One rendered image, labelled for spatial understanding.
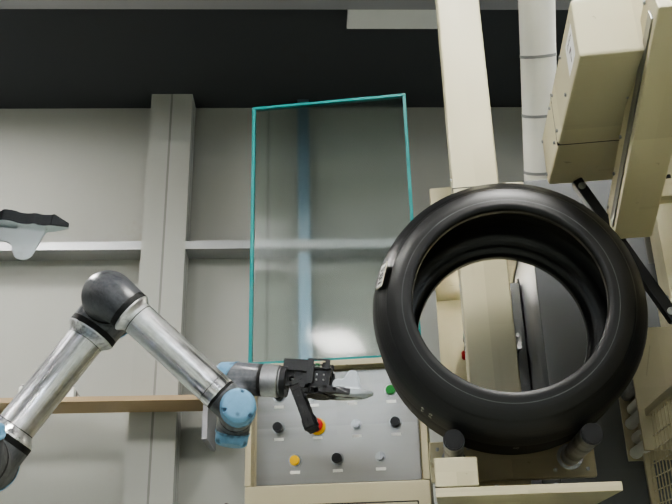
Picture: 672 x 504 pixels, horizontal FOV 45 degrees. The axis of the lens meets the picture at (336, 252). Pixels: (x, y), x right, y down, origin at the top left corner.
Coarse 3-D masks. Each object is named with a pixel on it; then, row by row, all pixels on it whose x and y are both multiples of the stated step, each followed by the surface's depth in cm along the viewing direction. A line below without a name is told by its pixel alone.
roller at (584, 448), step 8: (592, 424) 167; (584, 432) 167; (592, 432) 167; (600, 432) 166; (576, 440) 173; (584, 440) 167; (592, 440) 166; (600, 440) 166; (568, 448) 185; (576, 448) 177; (584, 448) 172; (592, 448) 172; (568, 456) 188; (576, 456) 183; (584, 456) 184; (568, 464) 196
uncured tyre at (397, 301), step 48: (480, 192) 186; (528, 192) 184; (432, 240) 182; (480, 240) 211; (528, 240) 209; (576, 240) 200; (384, 288) 182; (432, 288) 209; (576, 288) 204; (624, 288) 173; (384, 336) 179; (624, 336) 169; (432, 384) 171; (576, 384) 167; (624, 384) 170; (480, 432) 170; (528, 432) 168; (576, 432) 175
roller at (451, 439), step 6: (450, 432) 170; (456, 432) 170; (444, 438) 170; (450, 438) 170; (456, 438) 170; (462, 438) 170; (444, 444) 170; (450, 444) 169; (456, 444) 169; (462, 444) 169; (444, 450) 178; (450, 450) 170; (456, 450) 169; (462, 450) 175; (444, 456) 188; (450, 456) 178; (456, 456) 178; (462, 456) 185
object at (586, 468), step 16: (432, 448) 203; (464, 448) 202; (560, 448) 199; (432, 464) 202; (480, 464) 200; (496, 464) 200; (512, 464) 199; (528, 464) 199; (544, 464) 198; (560, 464) 198; (576, 464) 197; (592, 464) 197; (432, 480) 201; (480, 480) 199; (496, 480) 199; (512, 480) 200
